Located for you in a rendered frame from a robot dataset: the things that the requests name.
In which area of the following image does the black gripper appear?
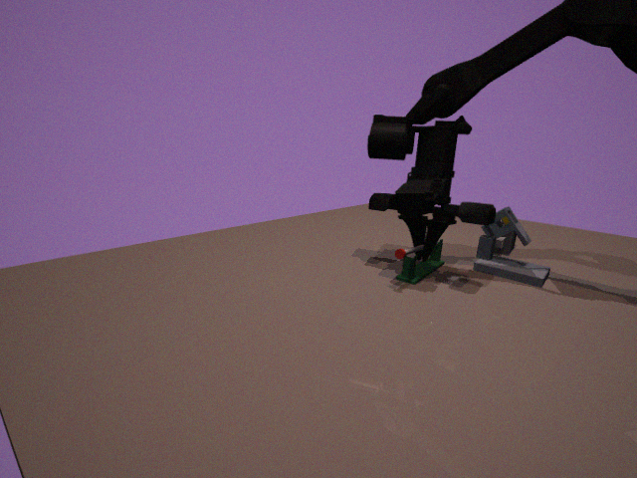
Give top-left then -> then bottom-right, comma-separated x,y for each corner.
368,161 -> 496,262

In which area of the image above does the grey tapered pin with red cap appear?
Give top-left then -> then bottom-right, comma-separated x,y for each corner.
395,244 -> 424,259

